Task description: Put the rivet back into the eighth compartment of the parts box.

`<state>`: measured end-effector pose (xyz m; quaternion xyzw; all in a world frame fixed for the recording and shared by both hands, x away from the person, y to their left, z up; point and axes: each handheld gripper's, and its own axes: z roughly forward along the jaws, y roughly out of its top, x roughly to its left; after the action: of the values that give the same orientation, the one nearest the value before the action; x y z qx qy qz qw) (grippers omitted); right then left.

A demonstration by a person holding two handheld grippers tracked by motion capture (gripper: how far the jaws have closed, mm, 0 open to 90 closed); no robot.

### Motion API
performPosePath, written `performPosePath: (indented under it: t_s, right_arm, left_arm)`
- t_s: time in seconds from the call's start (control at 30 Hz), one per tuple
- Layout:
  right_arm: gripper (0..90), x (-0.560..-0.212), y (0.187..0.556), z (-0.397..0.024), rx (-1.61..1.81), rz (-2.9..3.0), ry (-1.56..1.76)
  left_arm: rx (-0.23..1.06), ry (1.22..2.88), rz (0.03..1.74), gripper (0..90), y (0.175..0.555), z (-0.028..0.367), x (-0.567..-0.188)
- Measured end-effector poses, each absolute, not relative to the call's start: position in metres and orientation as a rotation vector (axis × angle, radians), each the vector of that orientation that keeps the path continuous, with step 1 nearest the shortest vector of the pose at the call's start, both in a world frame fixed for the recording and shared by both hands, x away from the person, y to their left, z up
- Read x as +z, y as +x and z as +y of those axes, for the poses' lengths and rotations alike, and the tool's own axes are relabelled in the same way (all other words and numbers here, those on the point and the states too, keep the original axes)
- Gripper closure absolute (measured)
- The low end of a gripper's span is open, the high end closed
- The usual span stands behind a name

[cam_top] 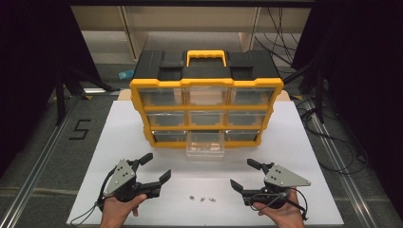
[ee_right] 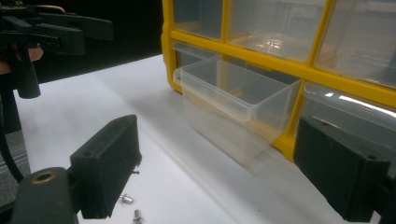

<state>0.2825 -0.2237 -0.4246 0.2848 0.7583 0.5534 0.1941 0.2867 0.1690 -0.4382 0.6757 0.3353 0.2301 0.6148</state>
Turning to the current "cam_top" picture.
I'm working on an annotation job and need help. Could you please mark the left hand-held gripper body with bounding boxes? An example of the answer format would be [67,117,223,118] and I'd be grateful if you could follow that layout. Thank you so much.
[101,159,162,203]

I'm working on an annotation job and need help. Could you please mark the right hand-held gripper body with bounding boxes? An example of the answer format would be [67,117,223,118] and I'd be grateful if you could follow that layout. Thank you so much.
[241,162,313,210]

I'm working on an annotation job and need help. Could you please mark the small clear screw drawer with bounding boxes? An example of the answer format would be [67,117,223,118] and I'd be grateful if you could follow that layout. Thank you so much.
[185,130,226,158]

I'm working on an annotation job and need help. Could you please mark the person's left hand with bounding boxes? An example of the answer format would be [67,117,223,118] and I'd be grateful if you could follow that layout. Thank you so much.
[99,193,148,228]

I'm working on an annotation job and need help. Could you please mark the person's right hand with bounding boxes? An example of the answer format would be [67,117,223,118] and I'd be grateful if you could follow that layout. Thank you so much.
[252,187,306,228]

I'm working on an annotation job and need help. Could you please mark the pile of small metal screws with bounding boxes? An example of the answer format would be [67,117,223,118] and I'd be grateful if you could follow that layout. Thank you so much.
[192,143,221,152]

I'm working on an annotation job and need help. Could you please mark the grid of clear plastic bins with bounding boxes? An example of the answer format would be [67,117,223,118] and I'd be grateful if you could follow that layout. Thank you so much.
[138,86,276,143]

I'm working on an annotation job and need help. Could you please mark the white floor strip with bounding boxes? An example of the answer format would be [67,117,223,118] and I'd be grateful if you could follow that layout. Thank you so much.
[83,87,107,95]

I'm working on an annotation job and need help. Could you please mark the small blue packet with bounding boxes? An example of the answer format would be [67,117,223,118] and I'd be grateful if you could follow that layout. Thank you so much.
[118,69,135,80]

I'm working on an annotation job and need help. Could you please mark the black metal stand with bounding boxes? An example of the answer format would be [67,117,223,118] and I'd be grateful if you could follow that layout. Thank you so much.
[52,65,122,126]
[282,58,329,125]

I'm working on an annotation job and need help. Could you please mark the yellow black drawer cabinet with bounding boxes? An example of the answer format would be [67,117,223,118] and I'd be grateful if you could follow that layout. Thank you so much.
[128,48,285,150]

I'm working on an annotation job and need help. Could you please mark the black curtain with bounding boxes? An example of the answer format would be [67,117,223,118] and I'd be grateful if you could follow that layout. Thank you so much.
[290,0,403,220]
[0,0,103,179]

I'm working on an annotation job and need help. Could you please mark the beige wooden furniture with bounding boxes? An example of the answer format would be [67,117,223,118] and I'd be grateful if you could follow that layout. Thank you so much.
[70,5,312,65]

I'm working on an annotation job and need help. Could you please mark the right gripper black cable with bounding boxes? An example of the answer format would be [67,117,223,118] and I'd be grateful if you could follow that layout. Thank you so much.
[248,186,310,222]

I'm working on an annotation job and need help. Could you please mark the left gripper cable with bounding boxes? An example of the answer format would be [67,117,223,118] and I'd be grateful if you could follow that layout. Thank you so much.
[69,167,117,227]

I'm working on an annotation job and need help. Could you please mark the metal floor rail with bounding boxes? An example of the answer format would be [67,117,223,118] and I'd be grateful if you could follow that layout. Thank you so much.
[302,103,379,228]
[0,94,84,228]

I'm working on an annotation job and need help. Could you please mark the black floor cable bundle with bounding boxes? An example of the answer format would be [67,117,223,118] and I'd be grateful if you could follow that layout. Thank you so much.
[294,94,371,176]

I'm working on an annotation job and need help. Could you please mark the black hanging cables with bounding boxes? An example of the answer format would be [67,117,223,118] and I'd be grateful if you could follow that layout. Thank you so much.
[254,7,301,66]

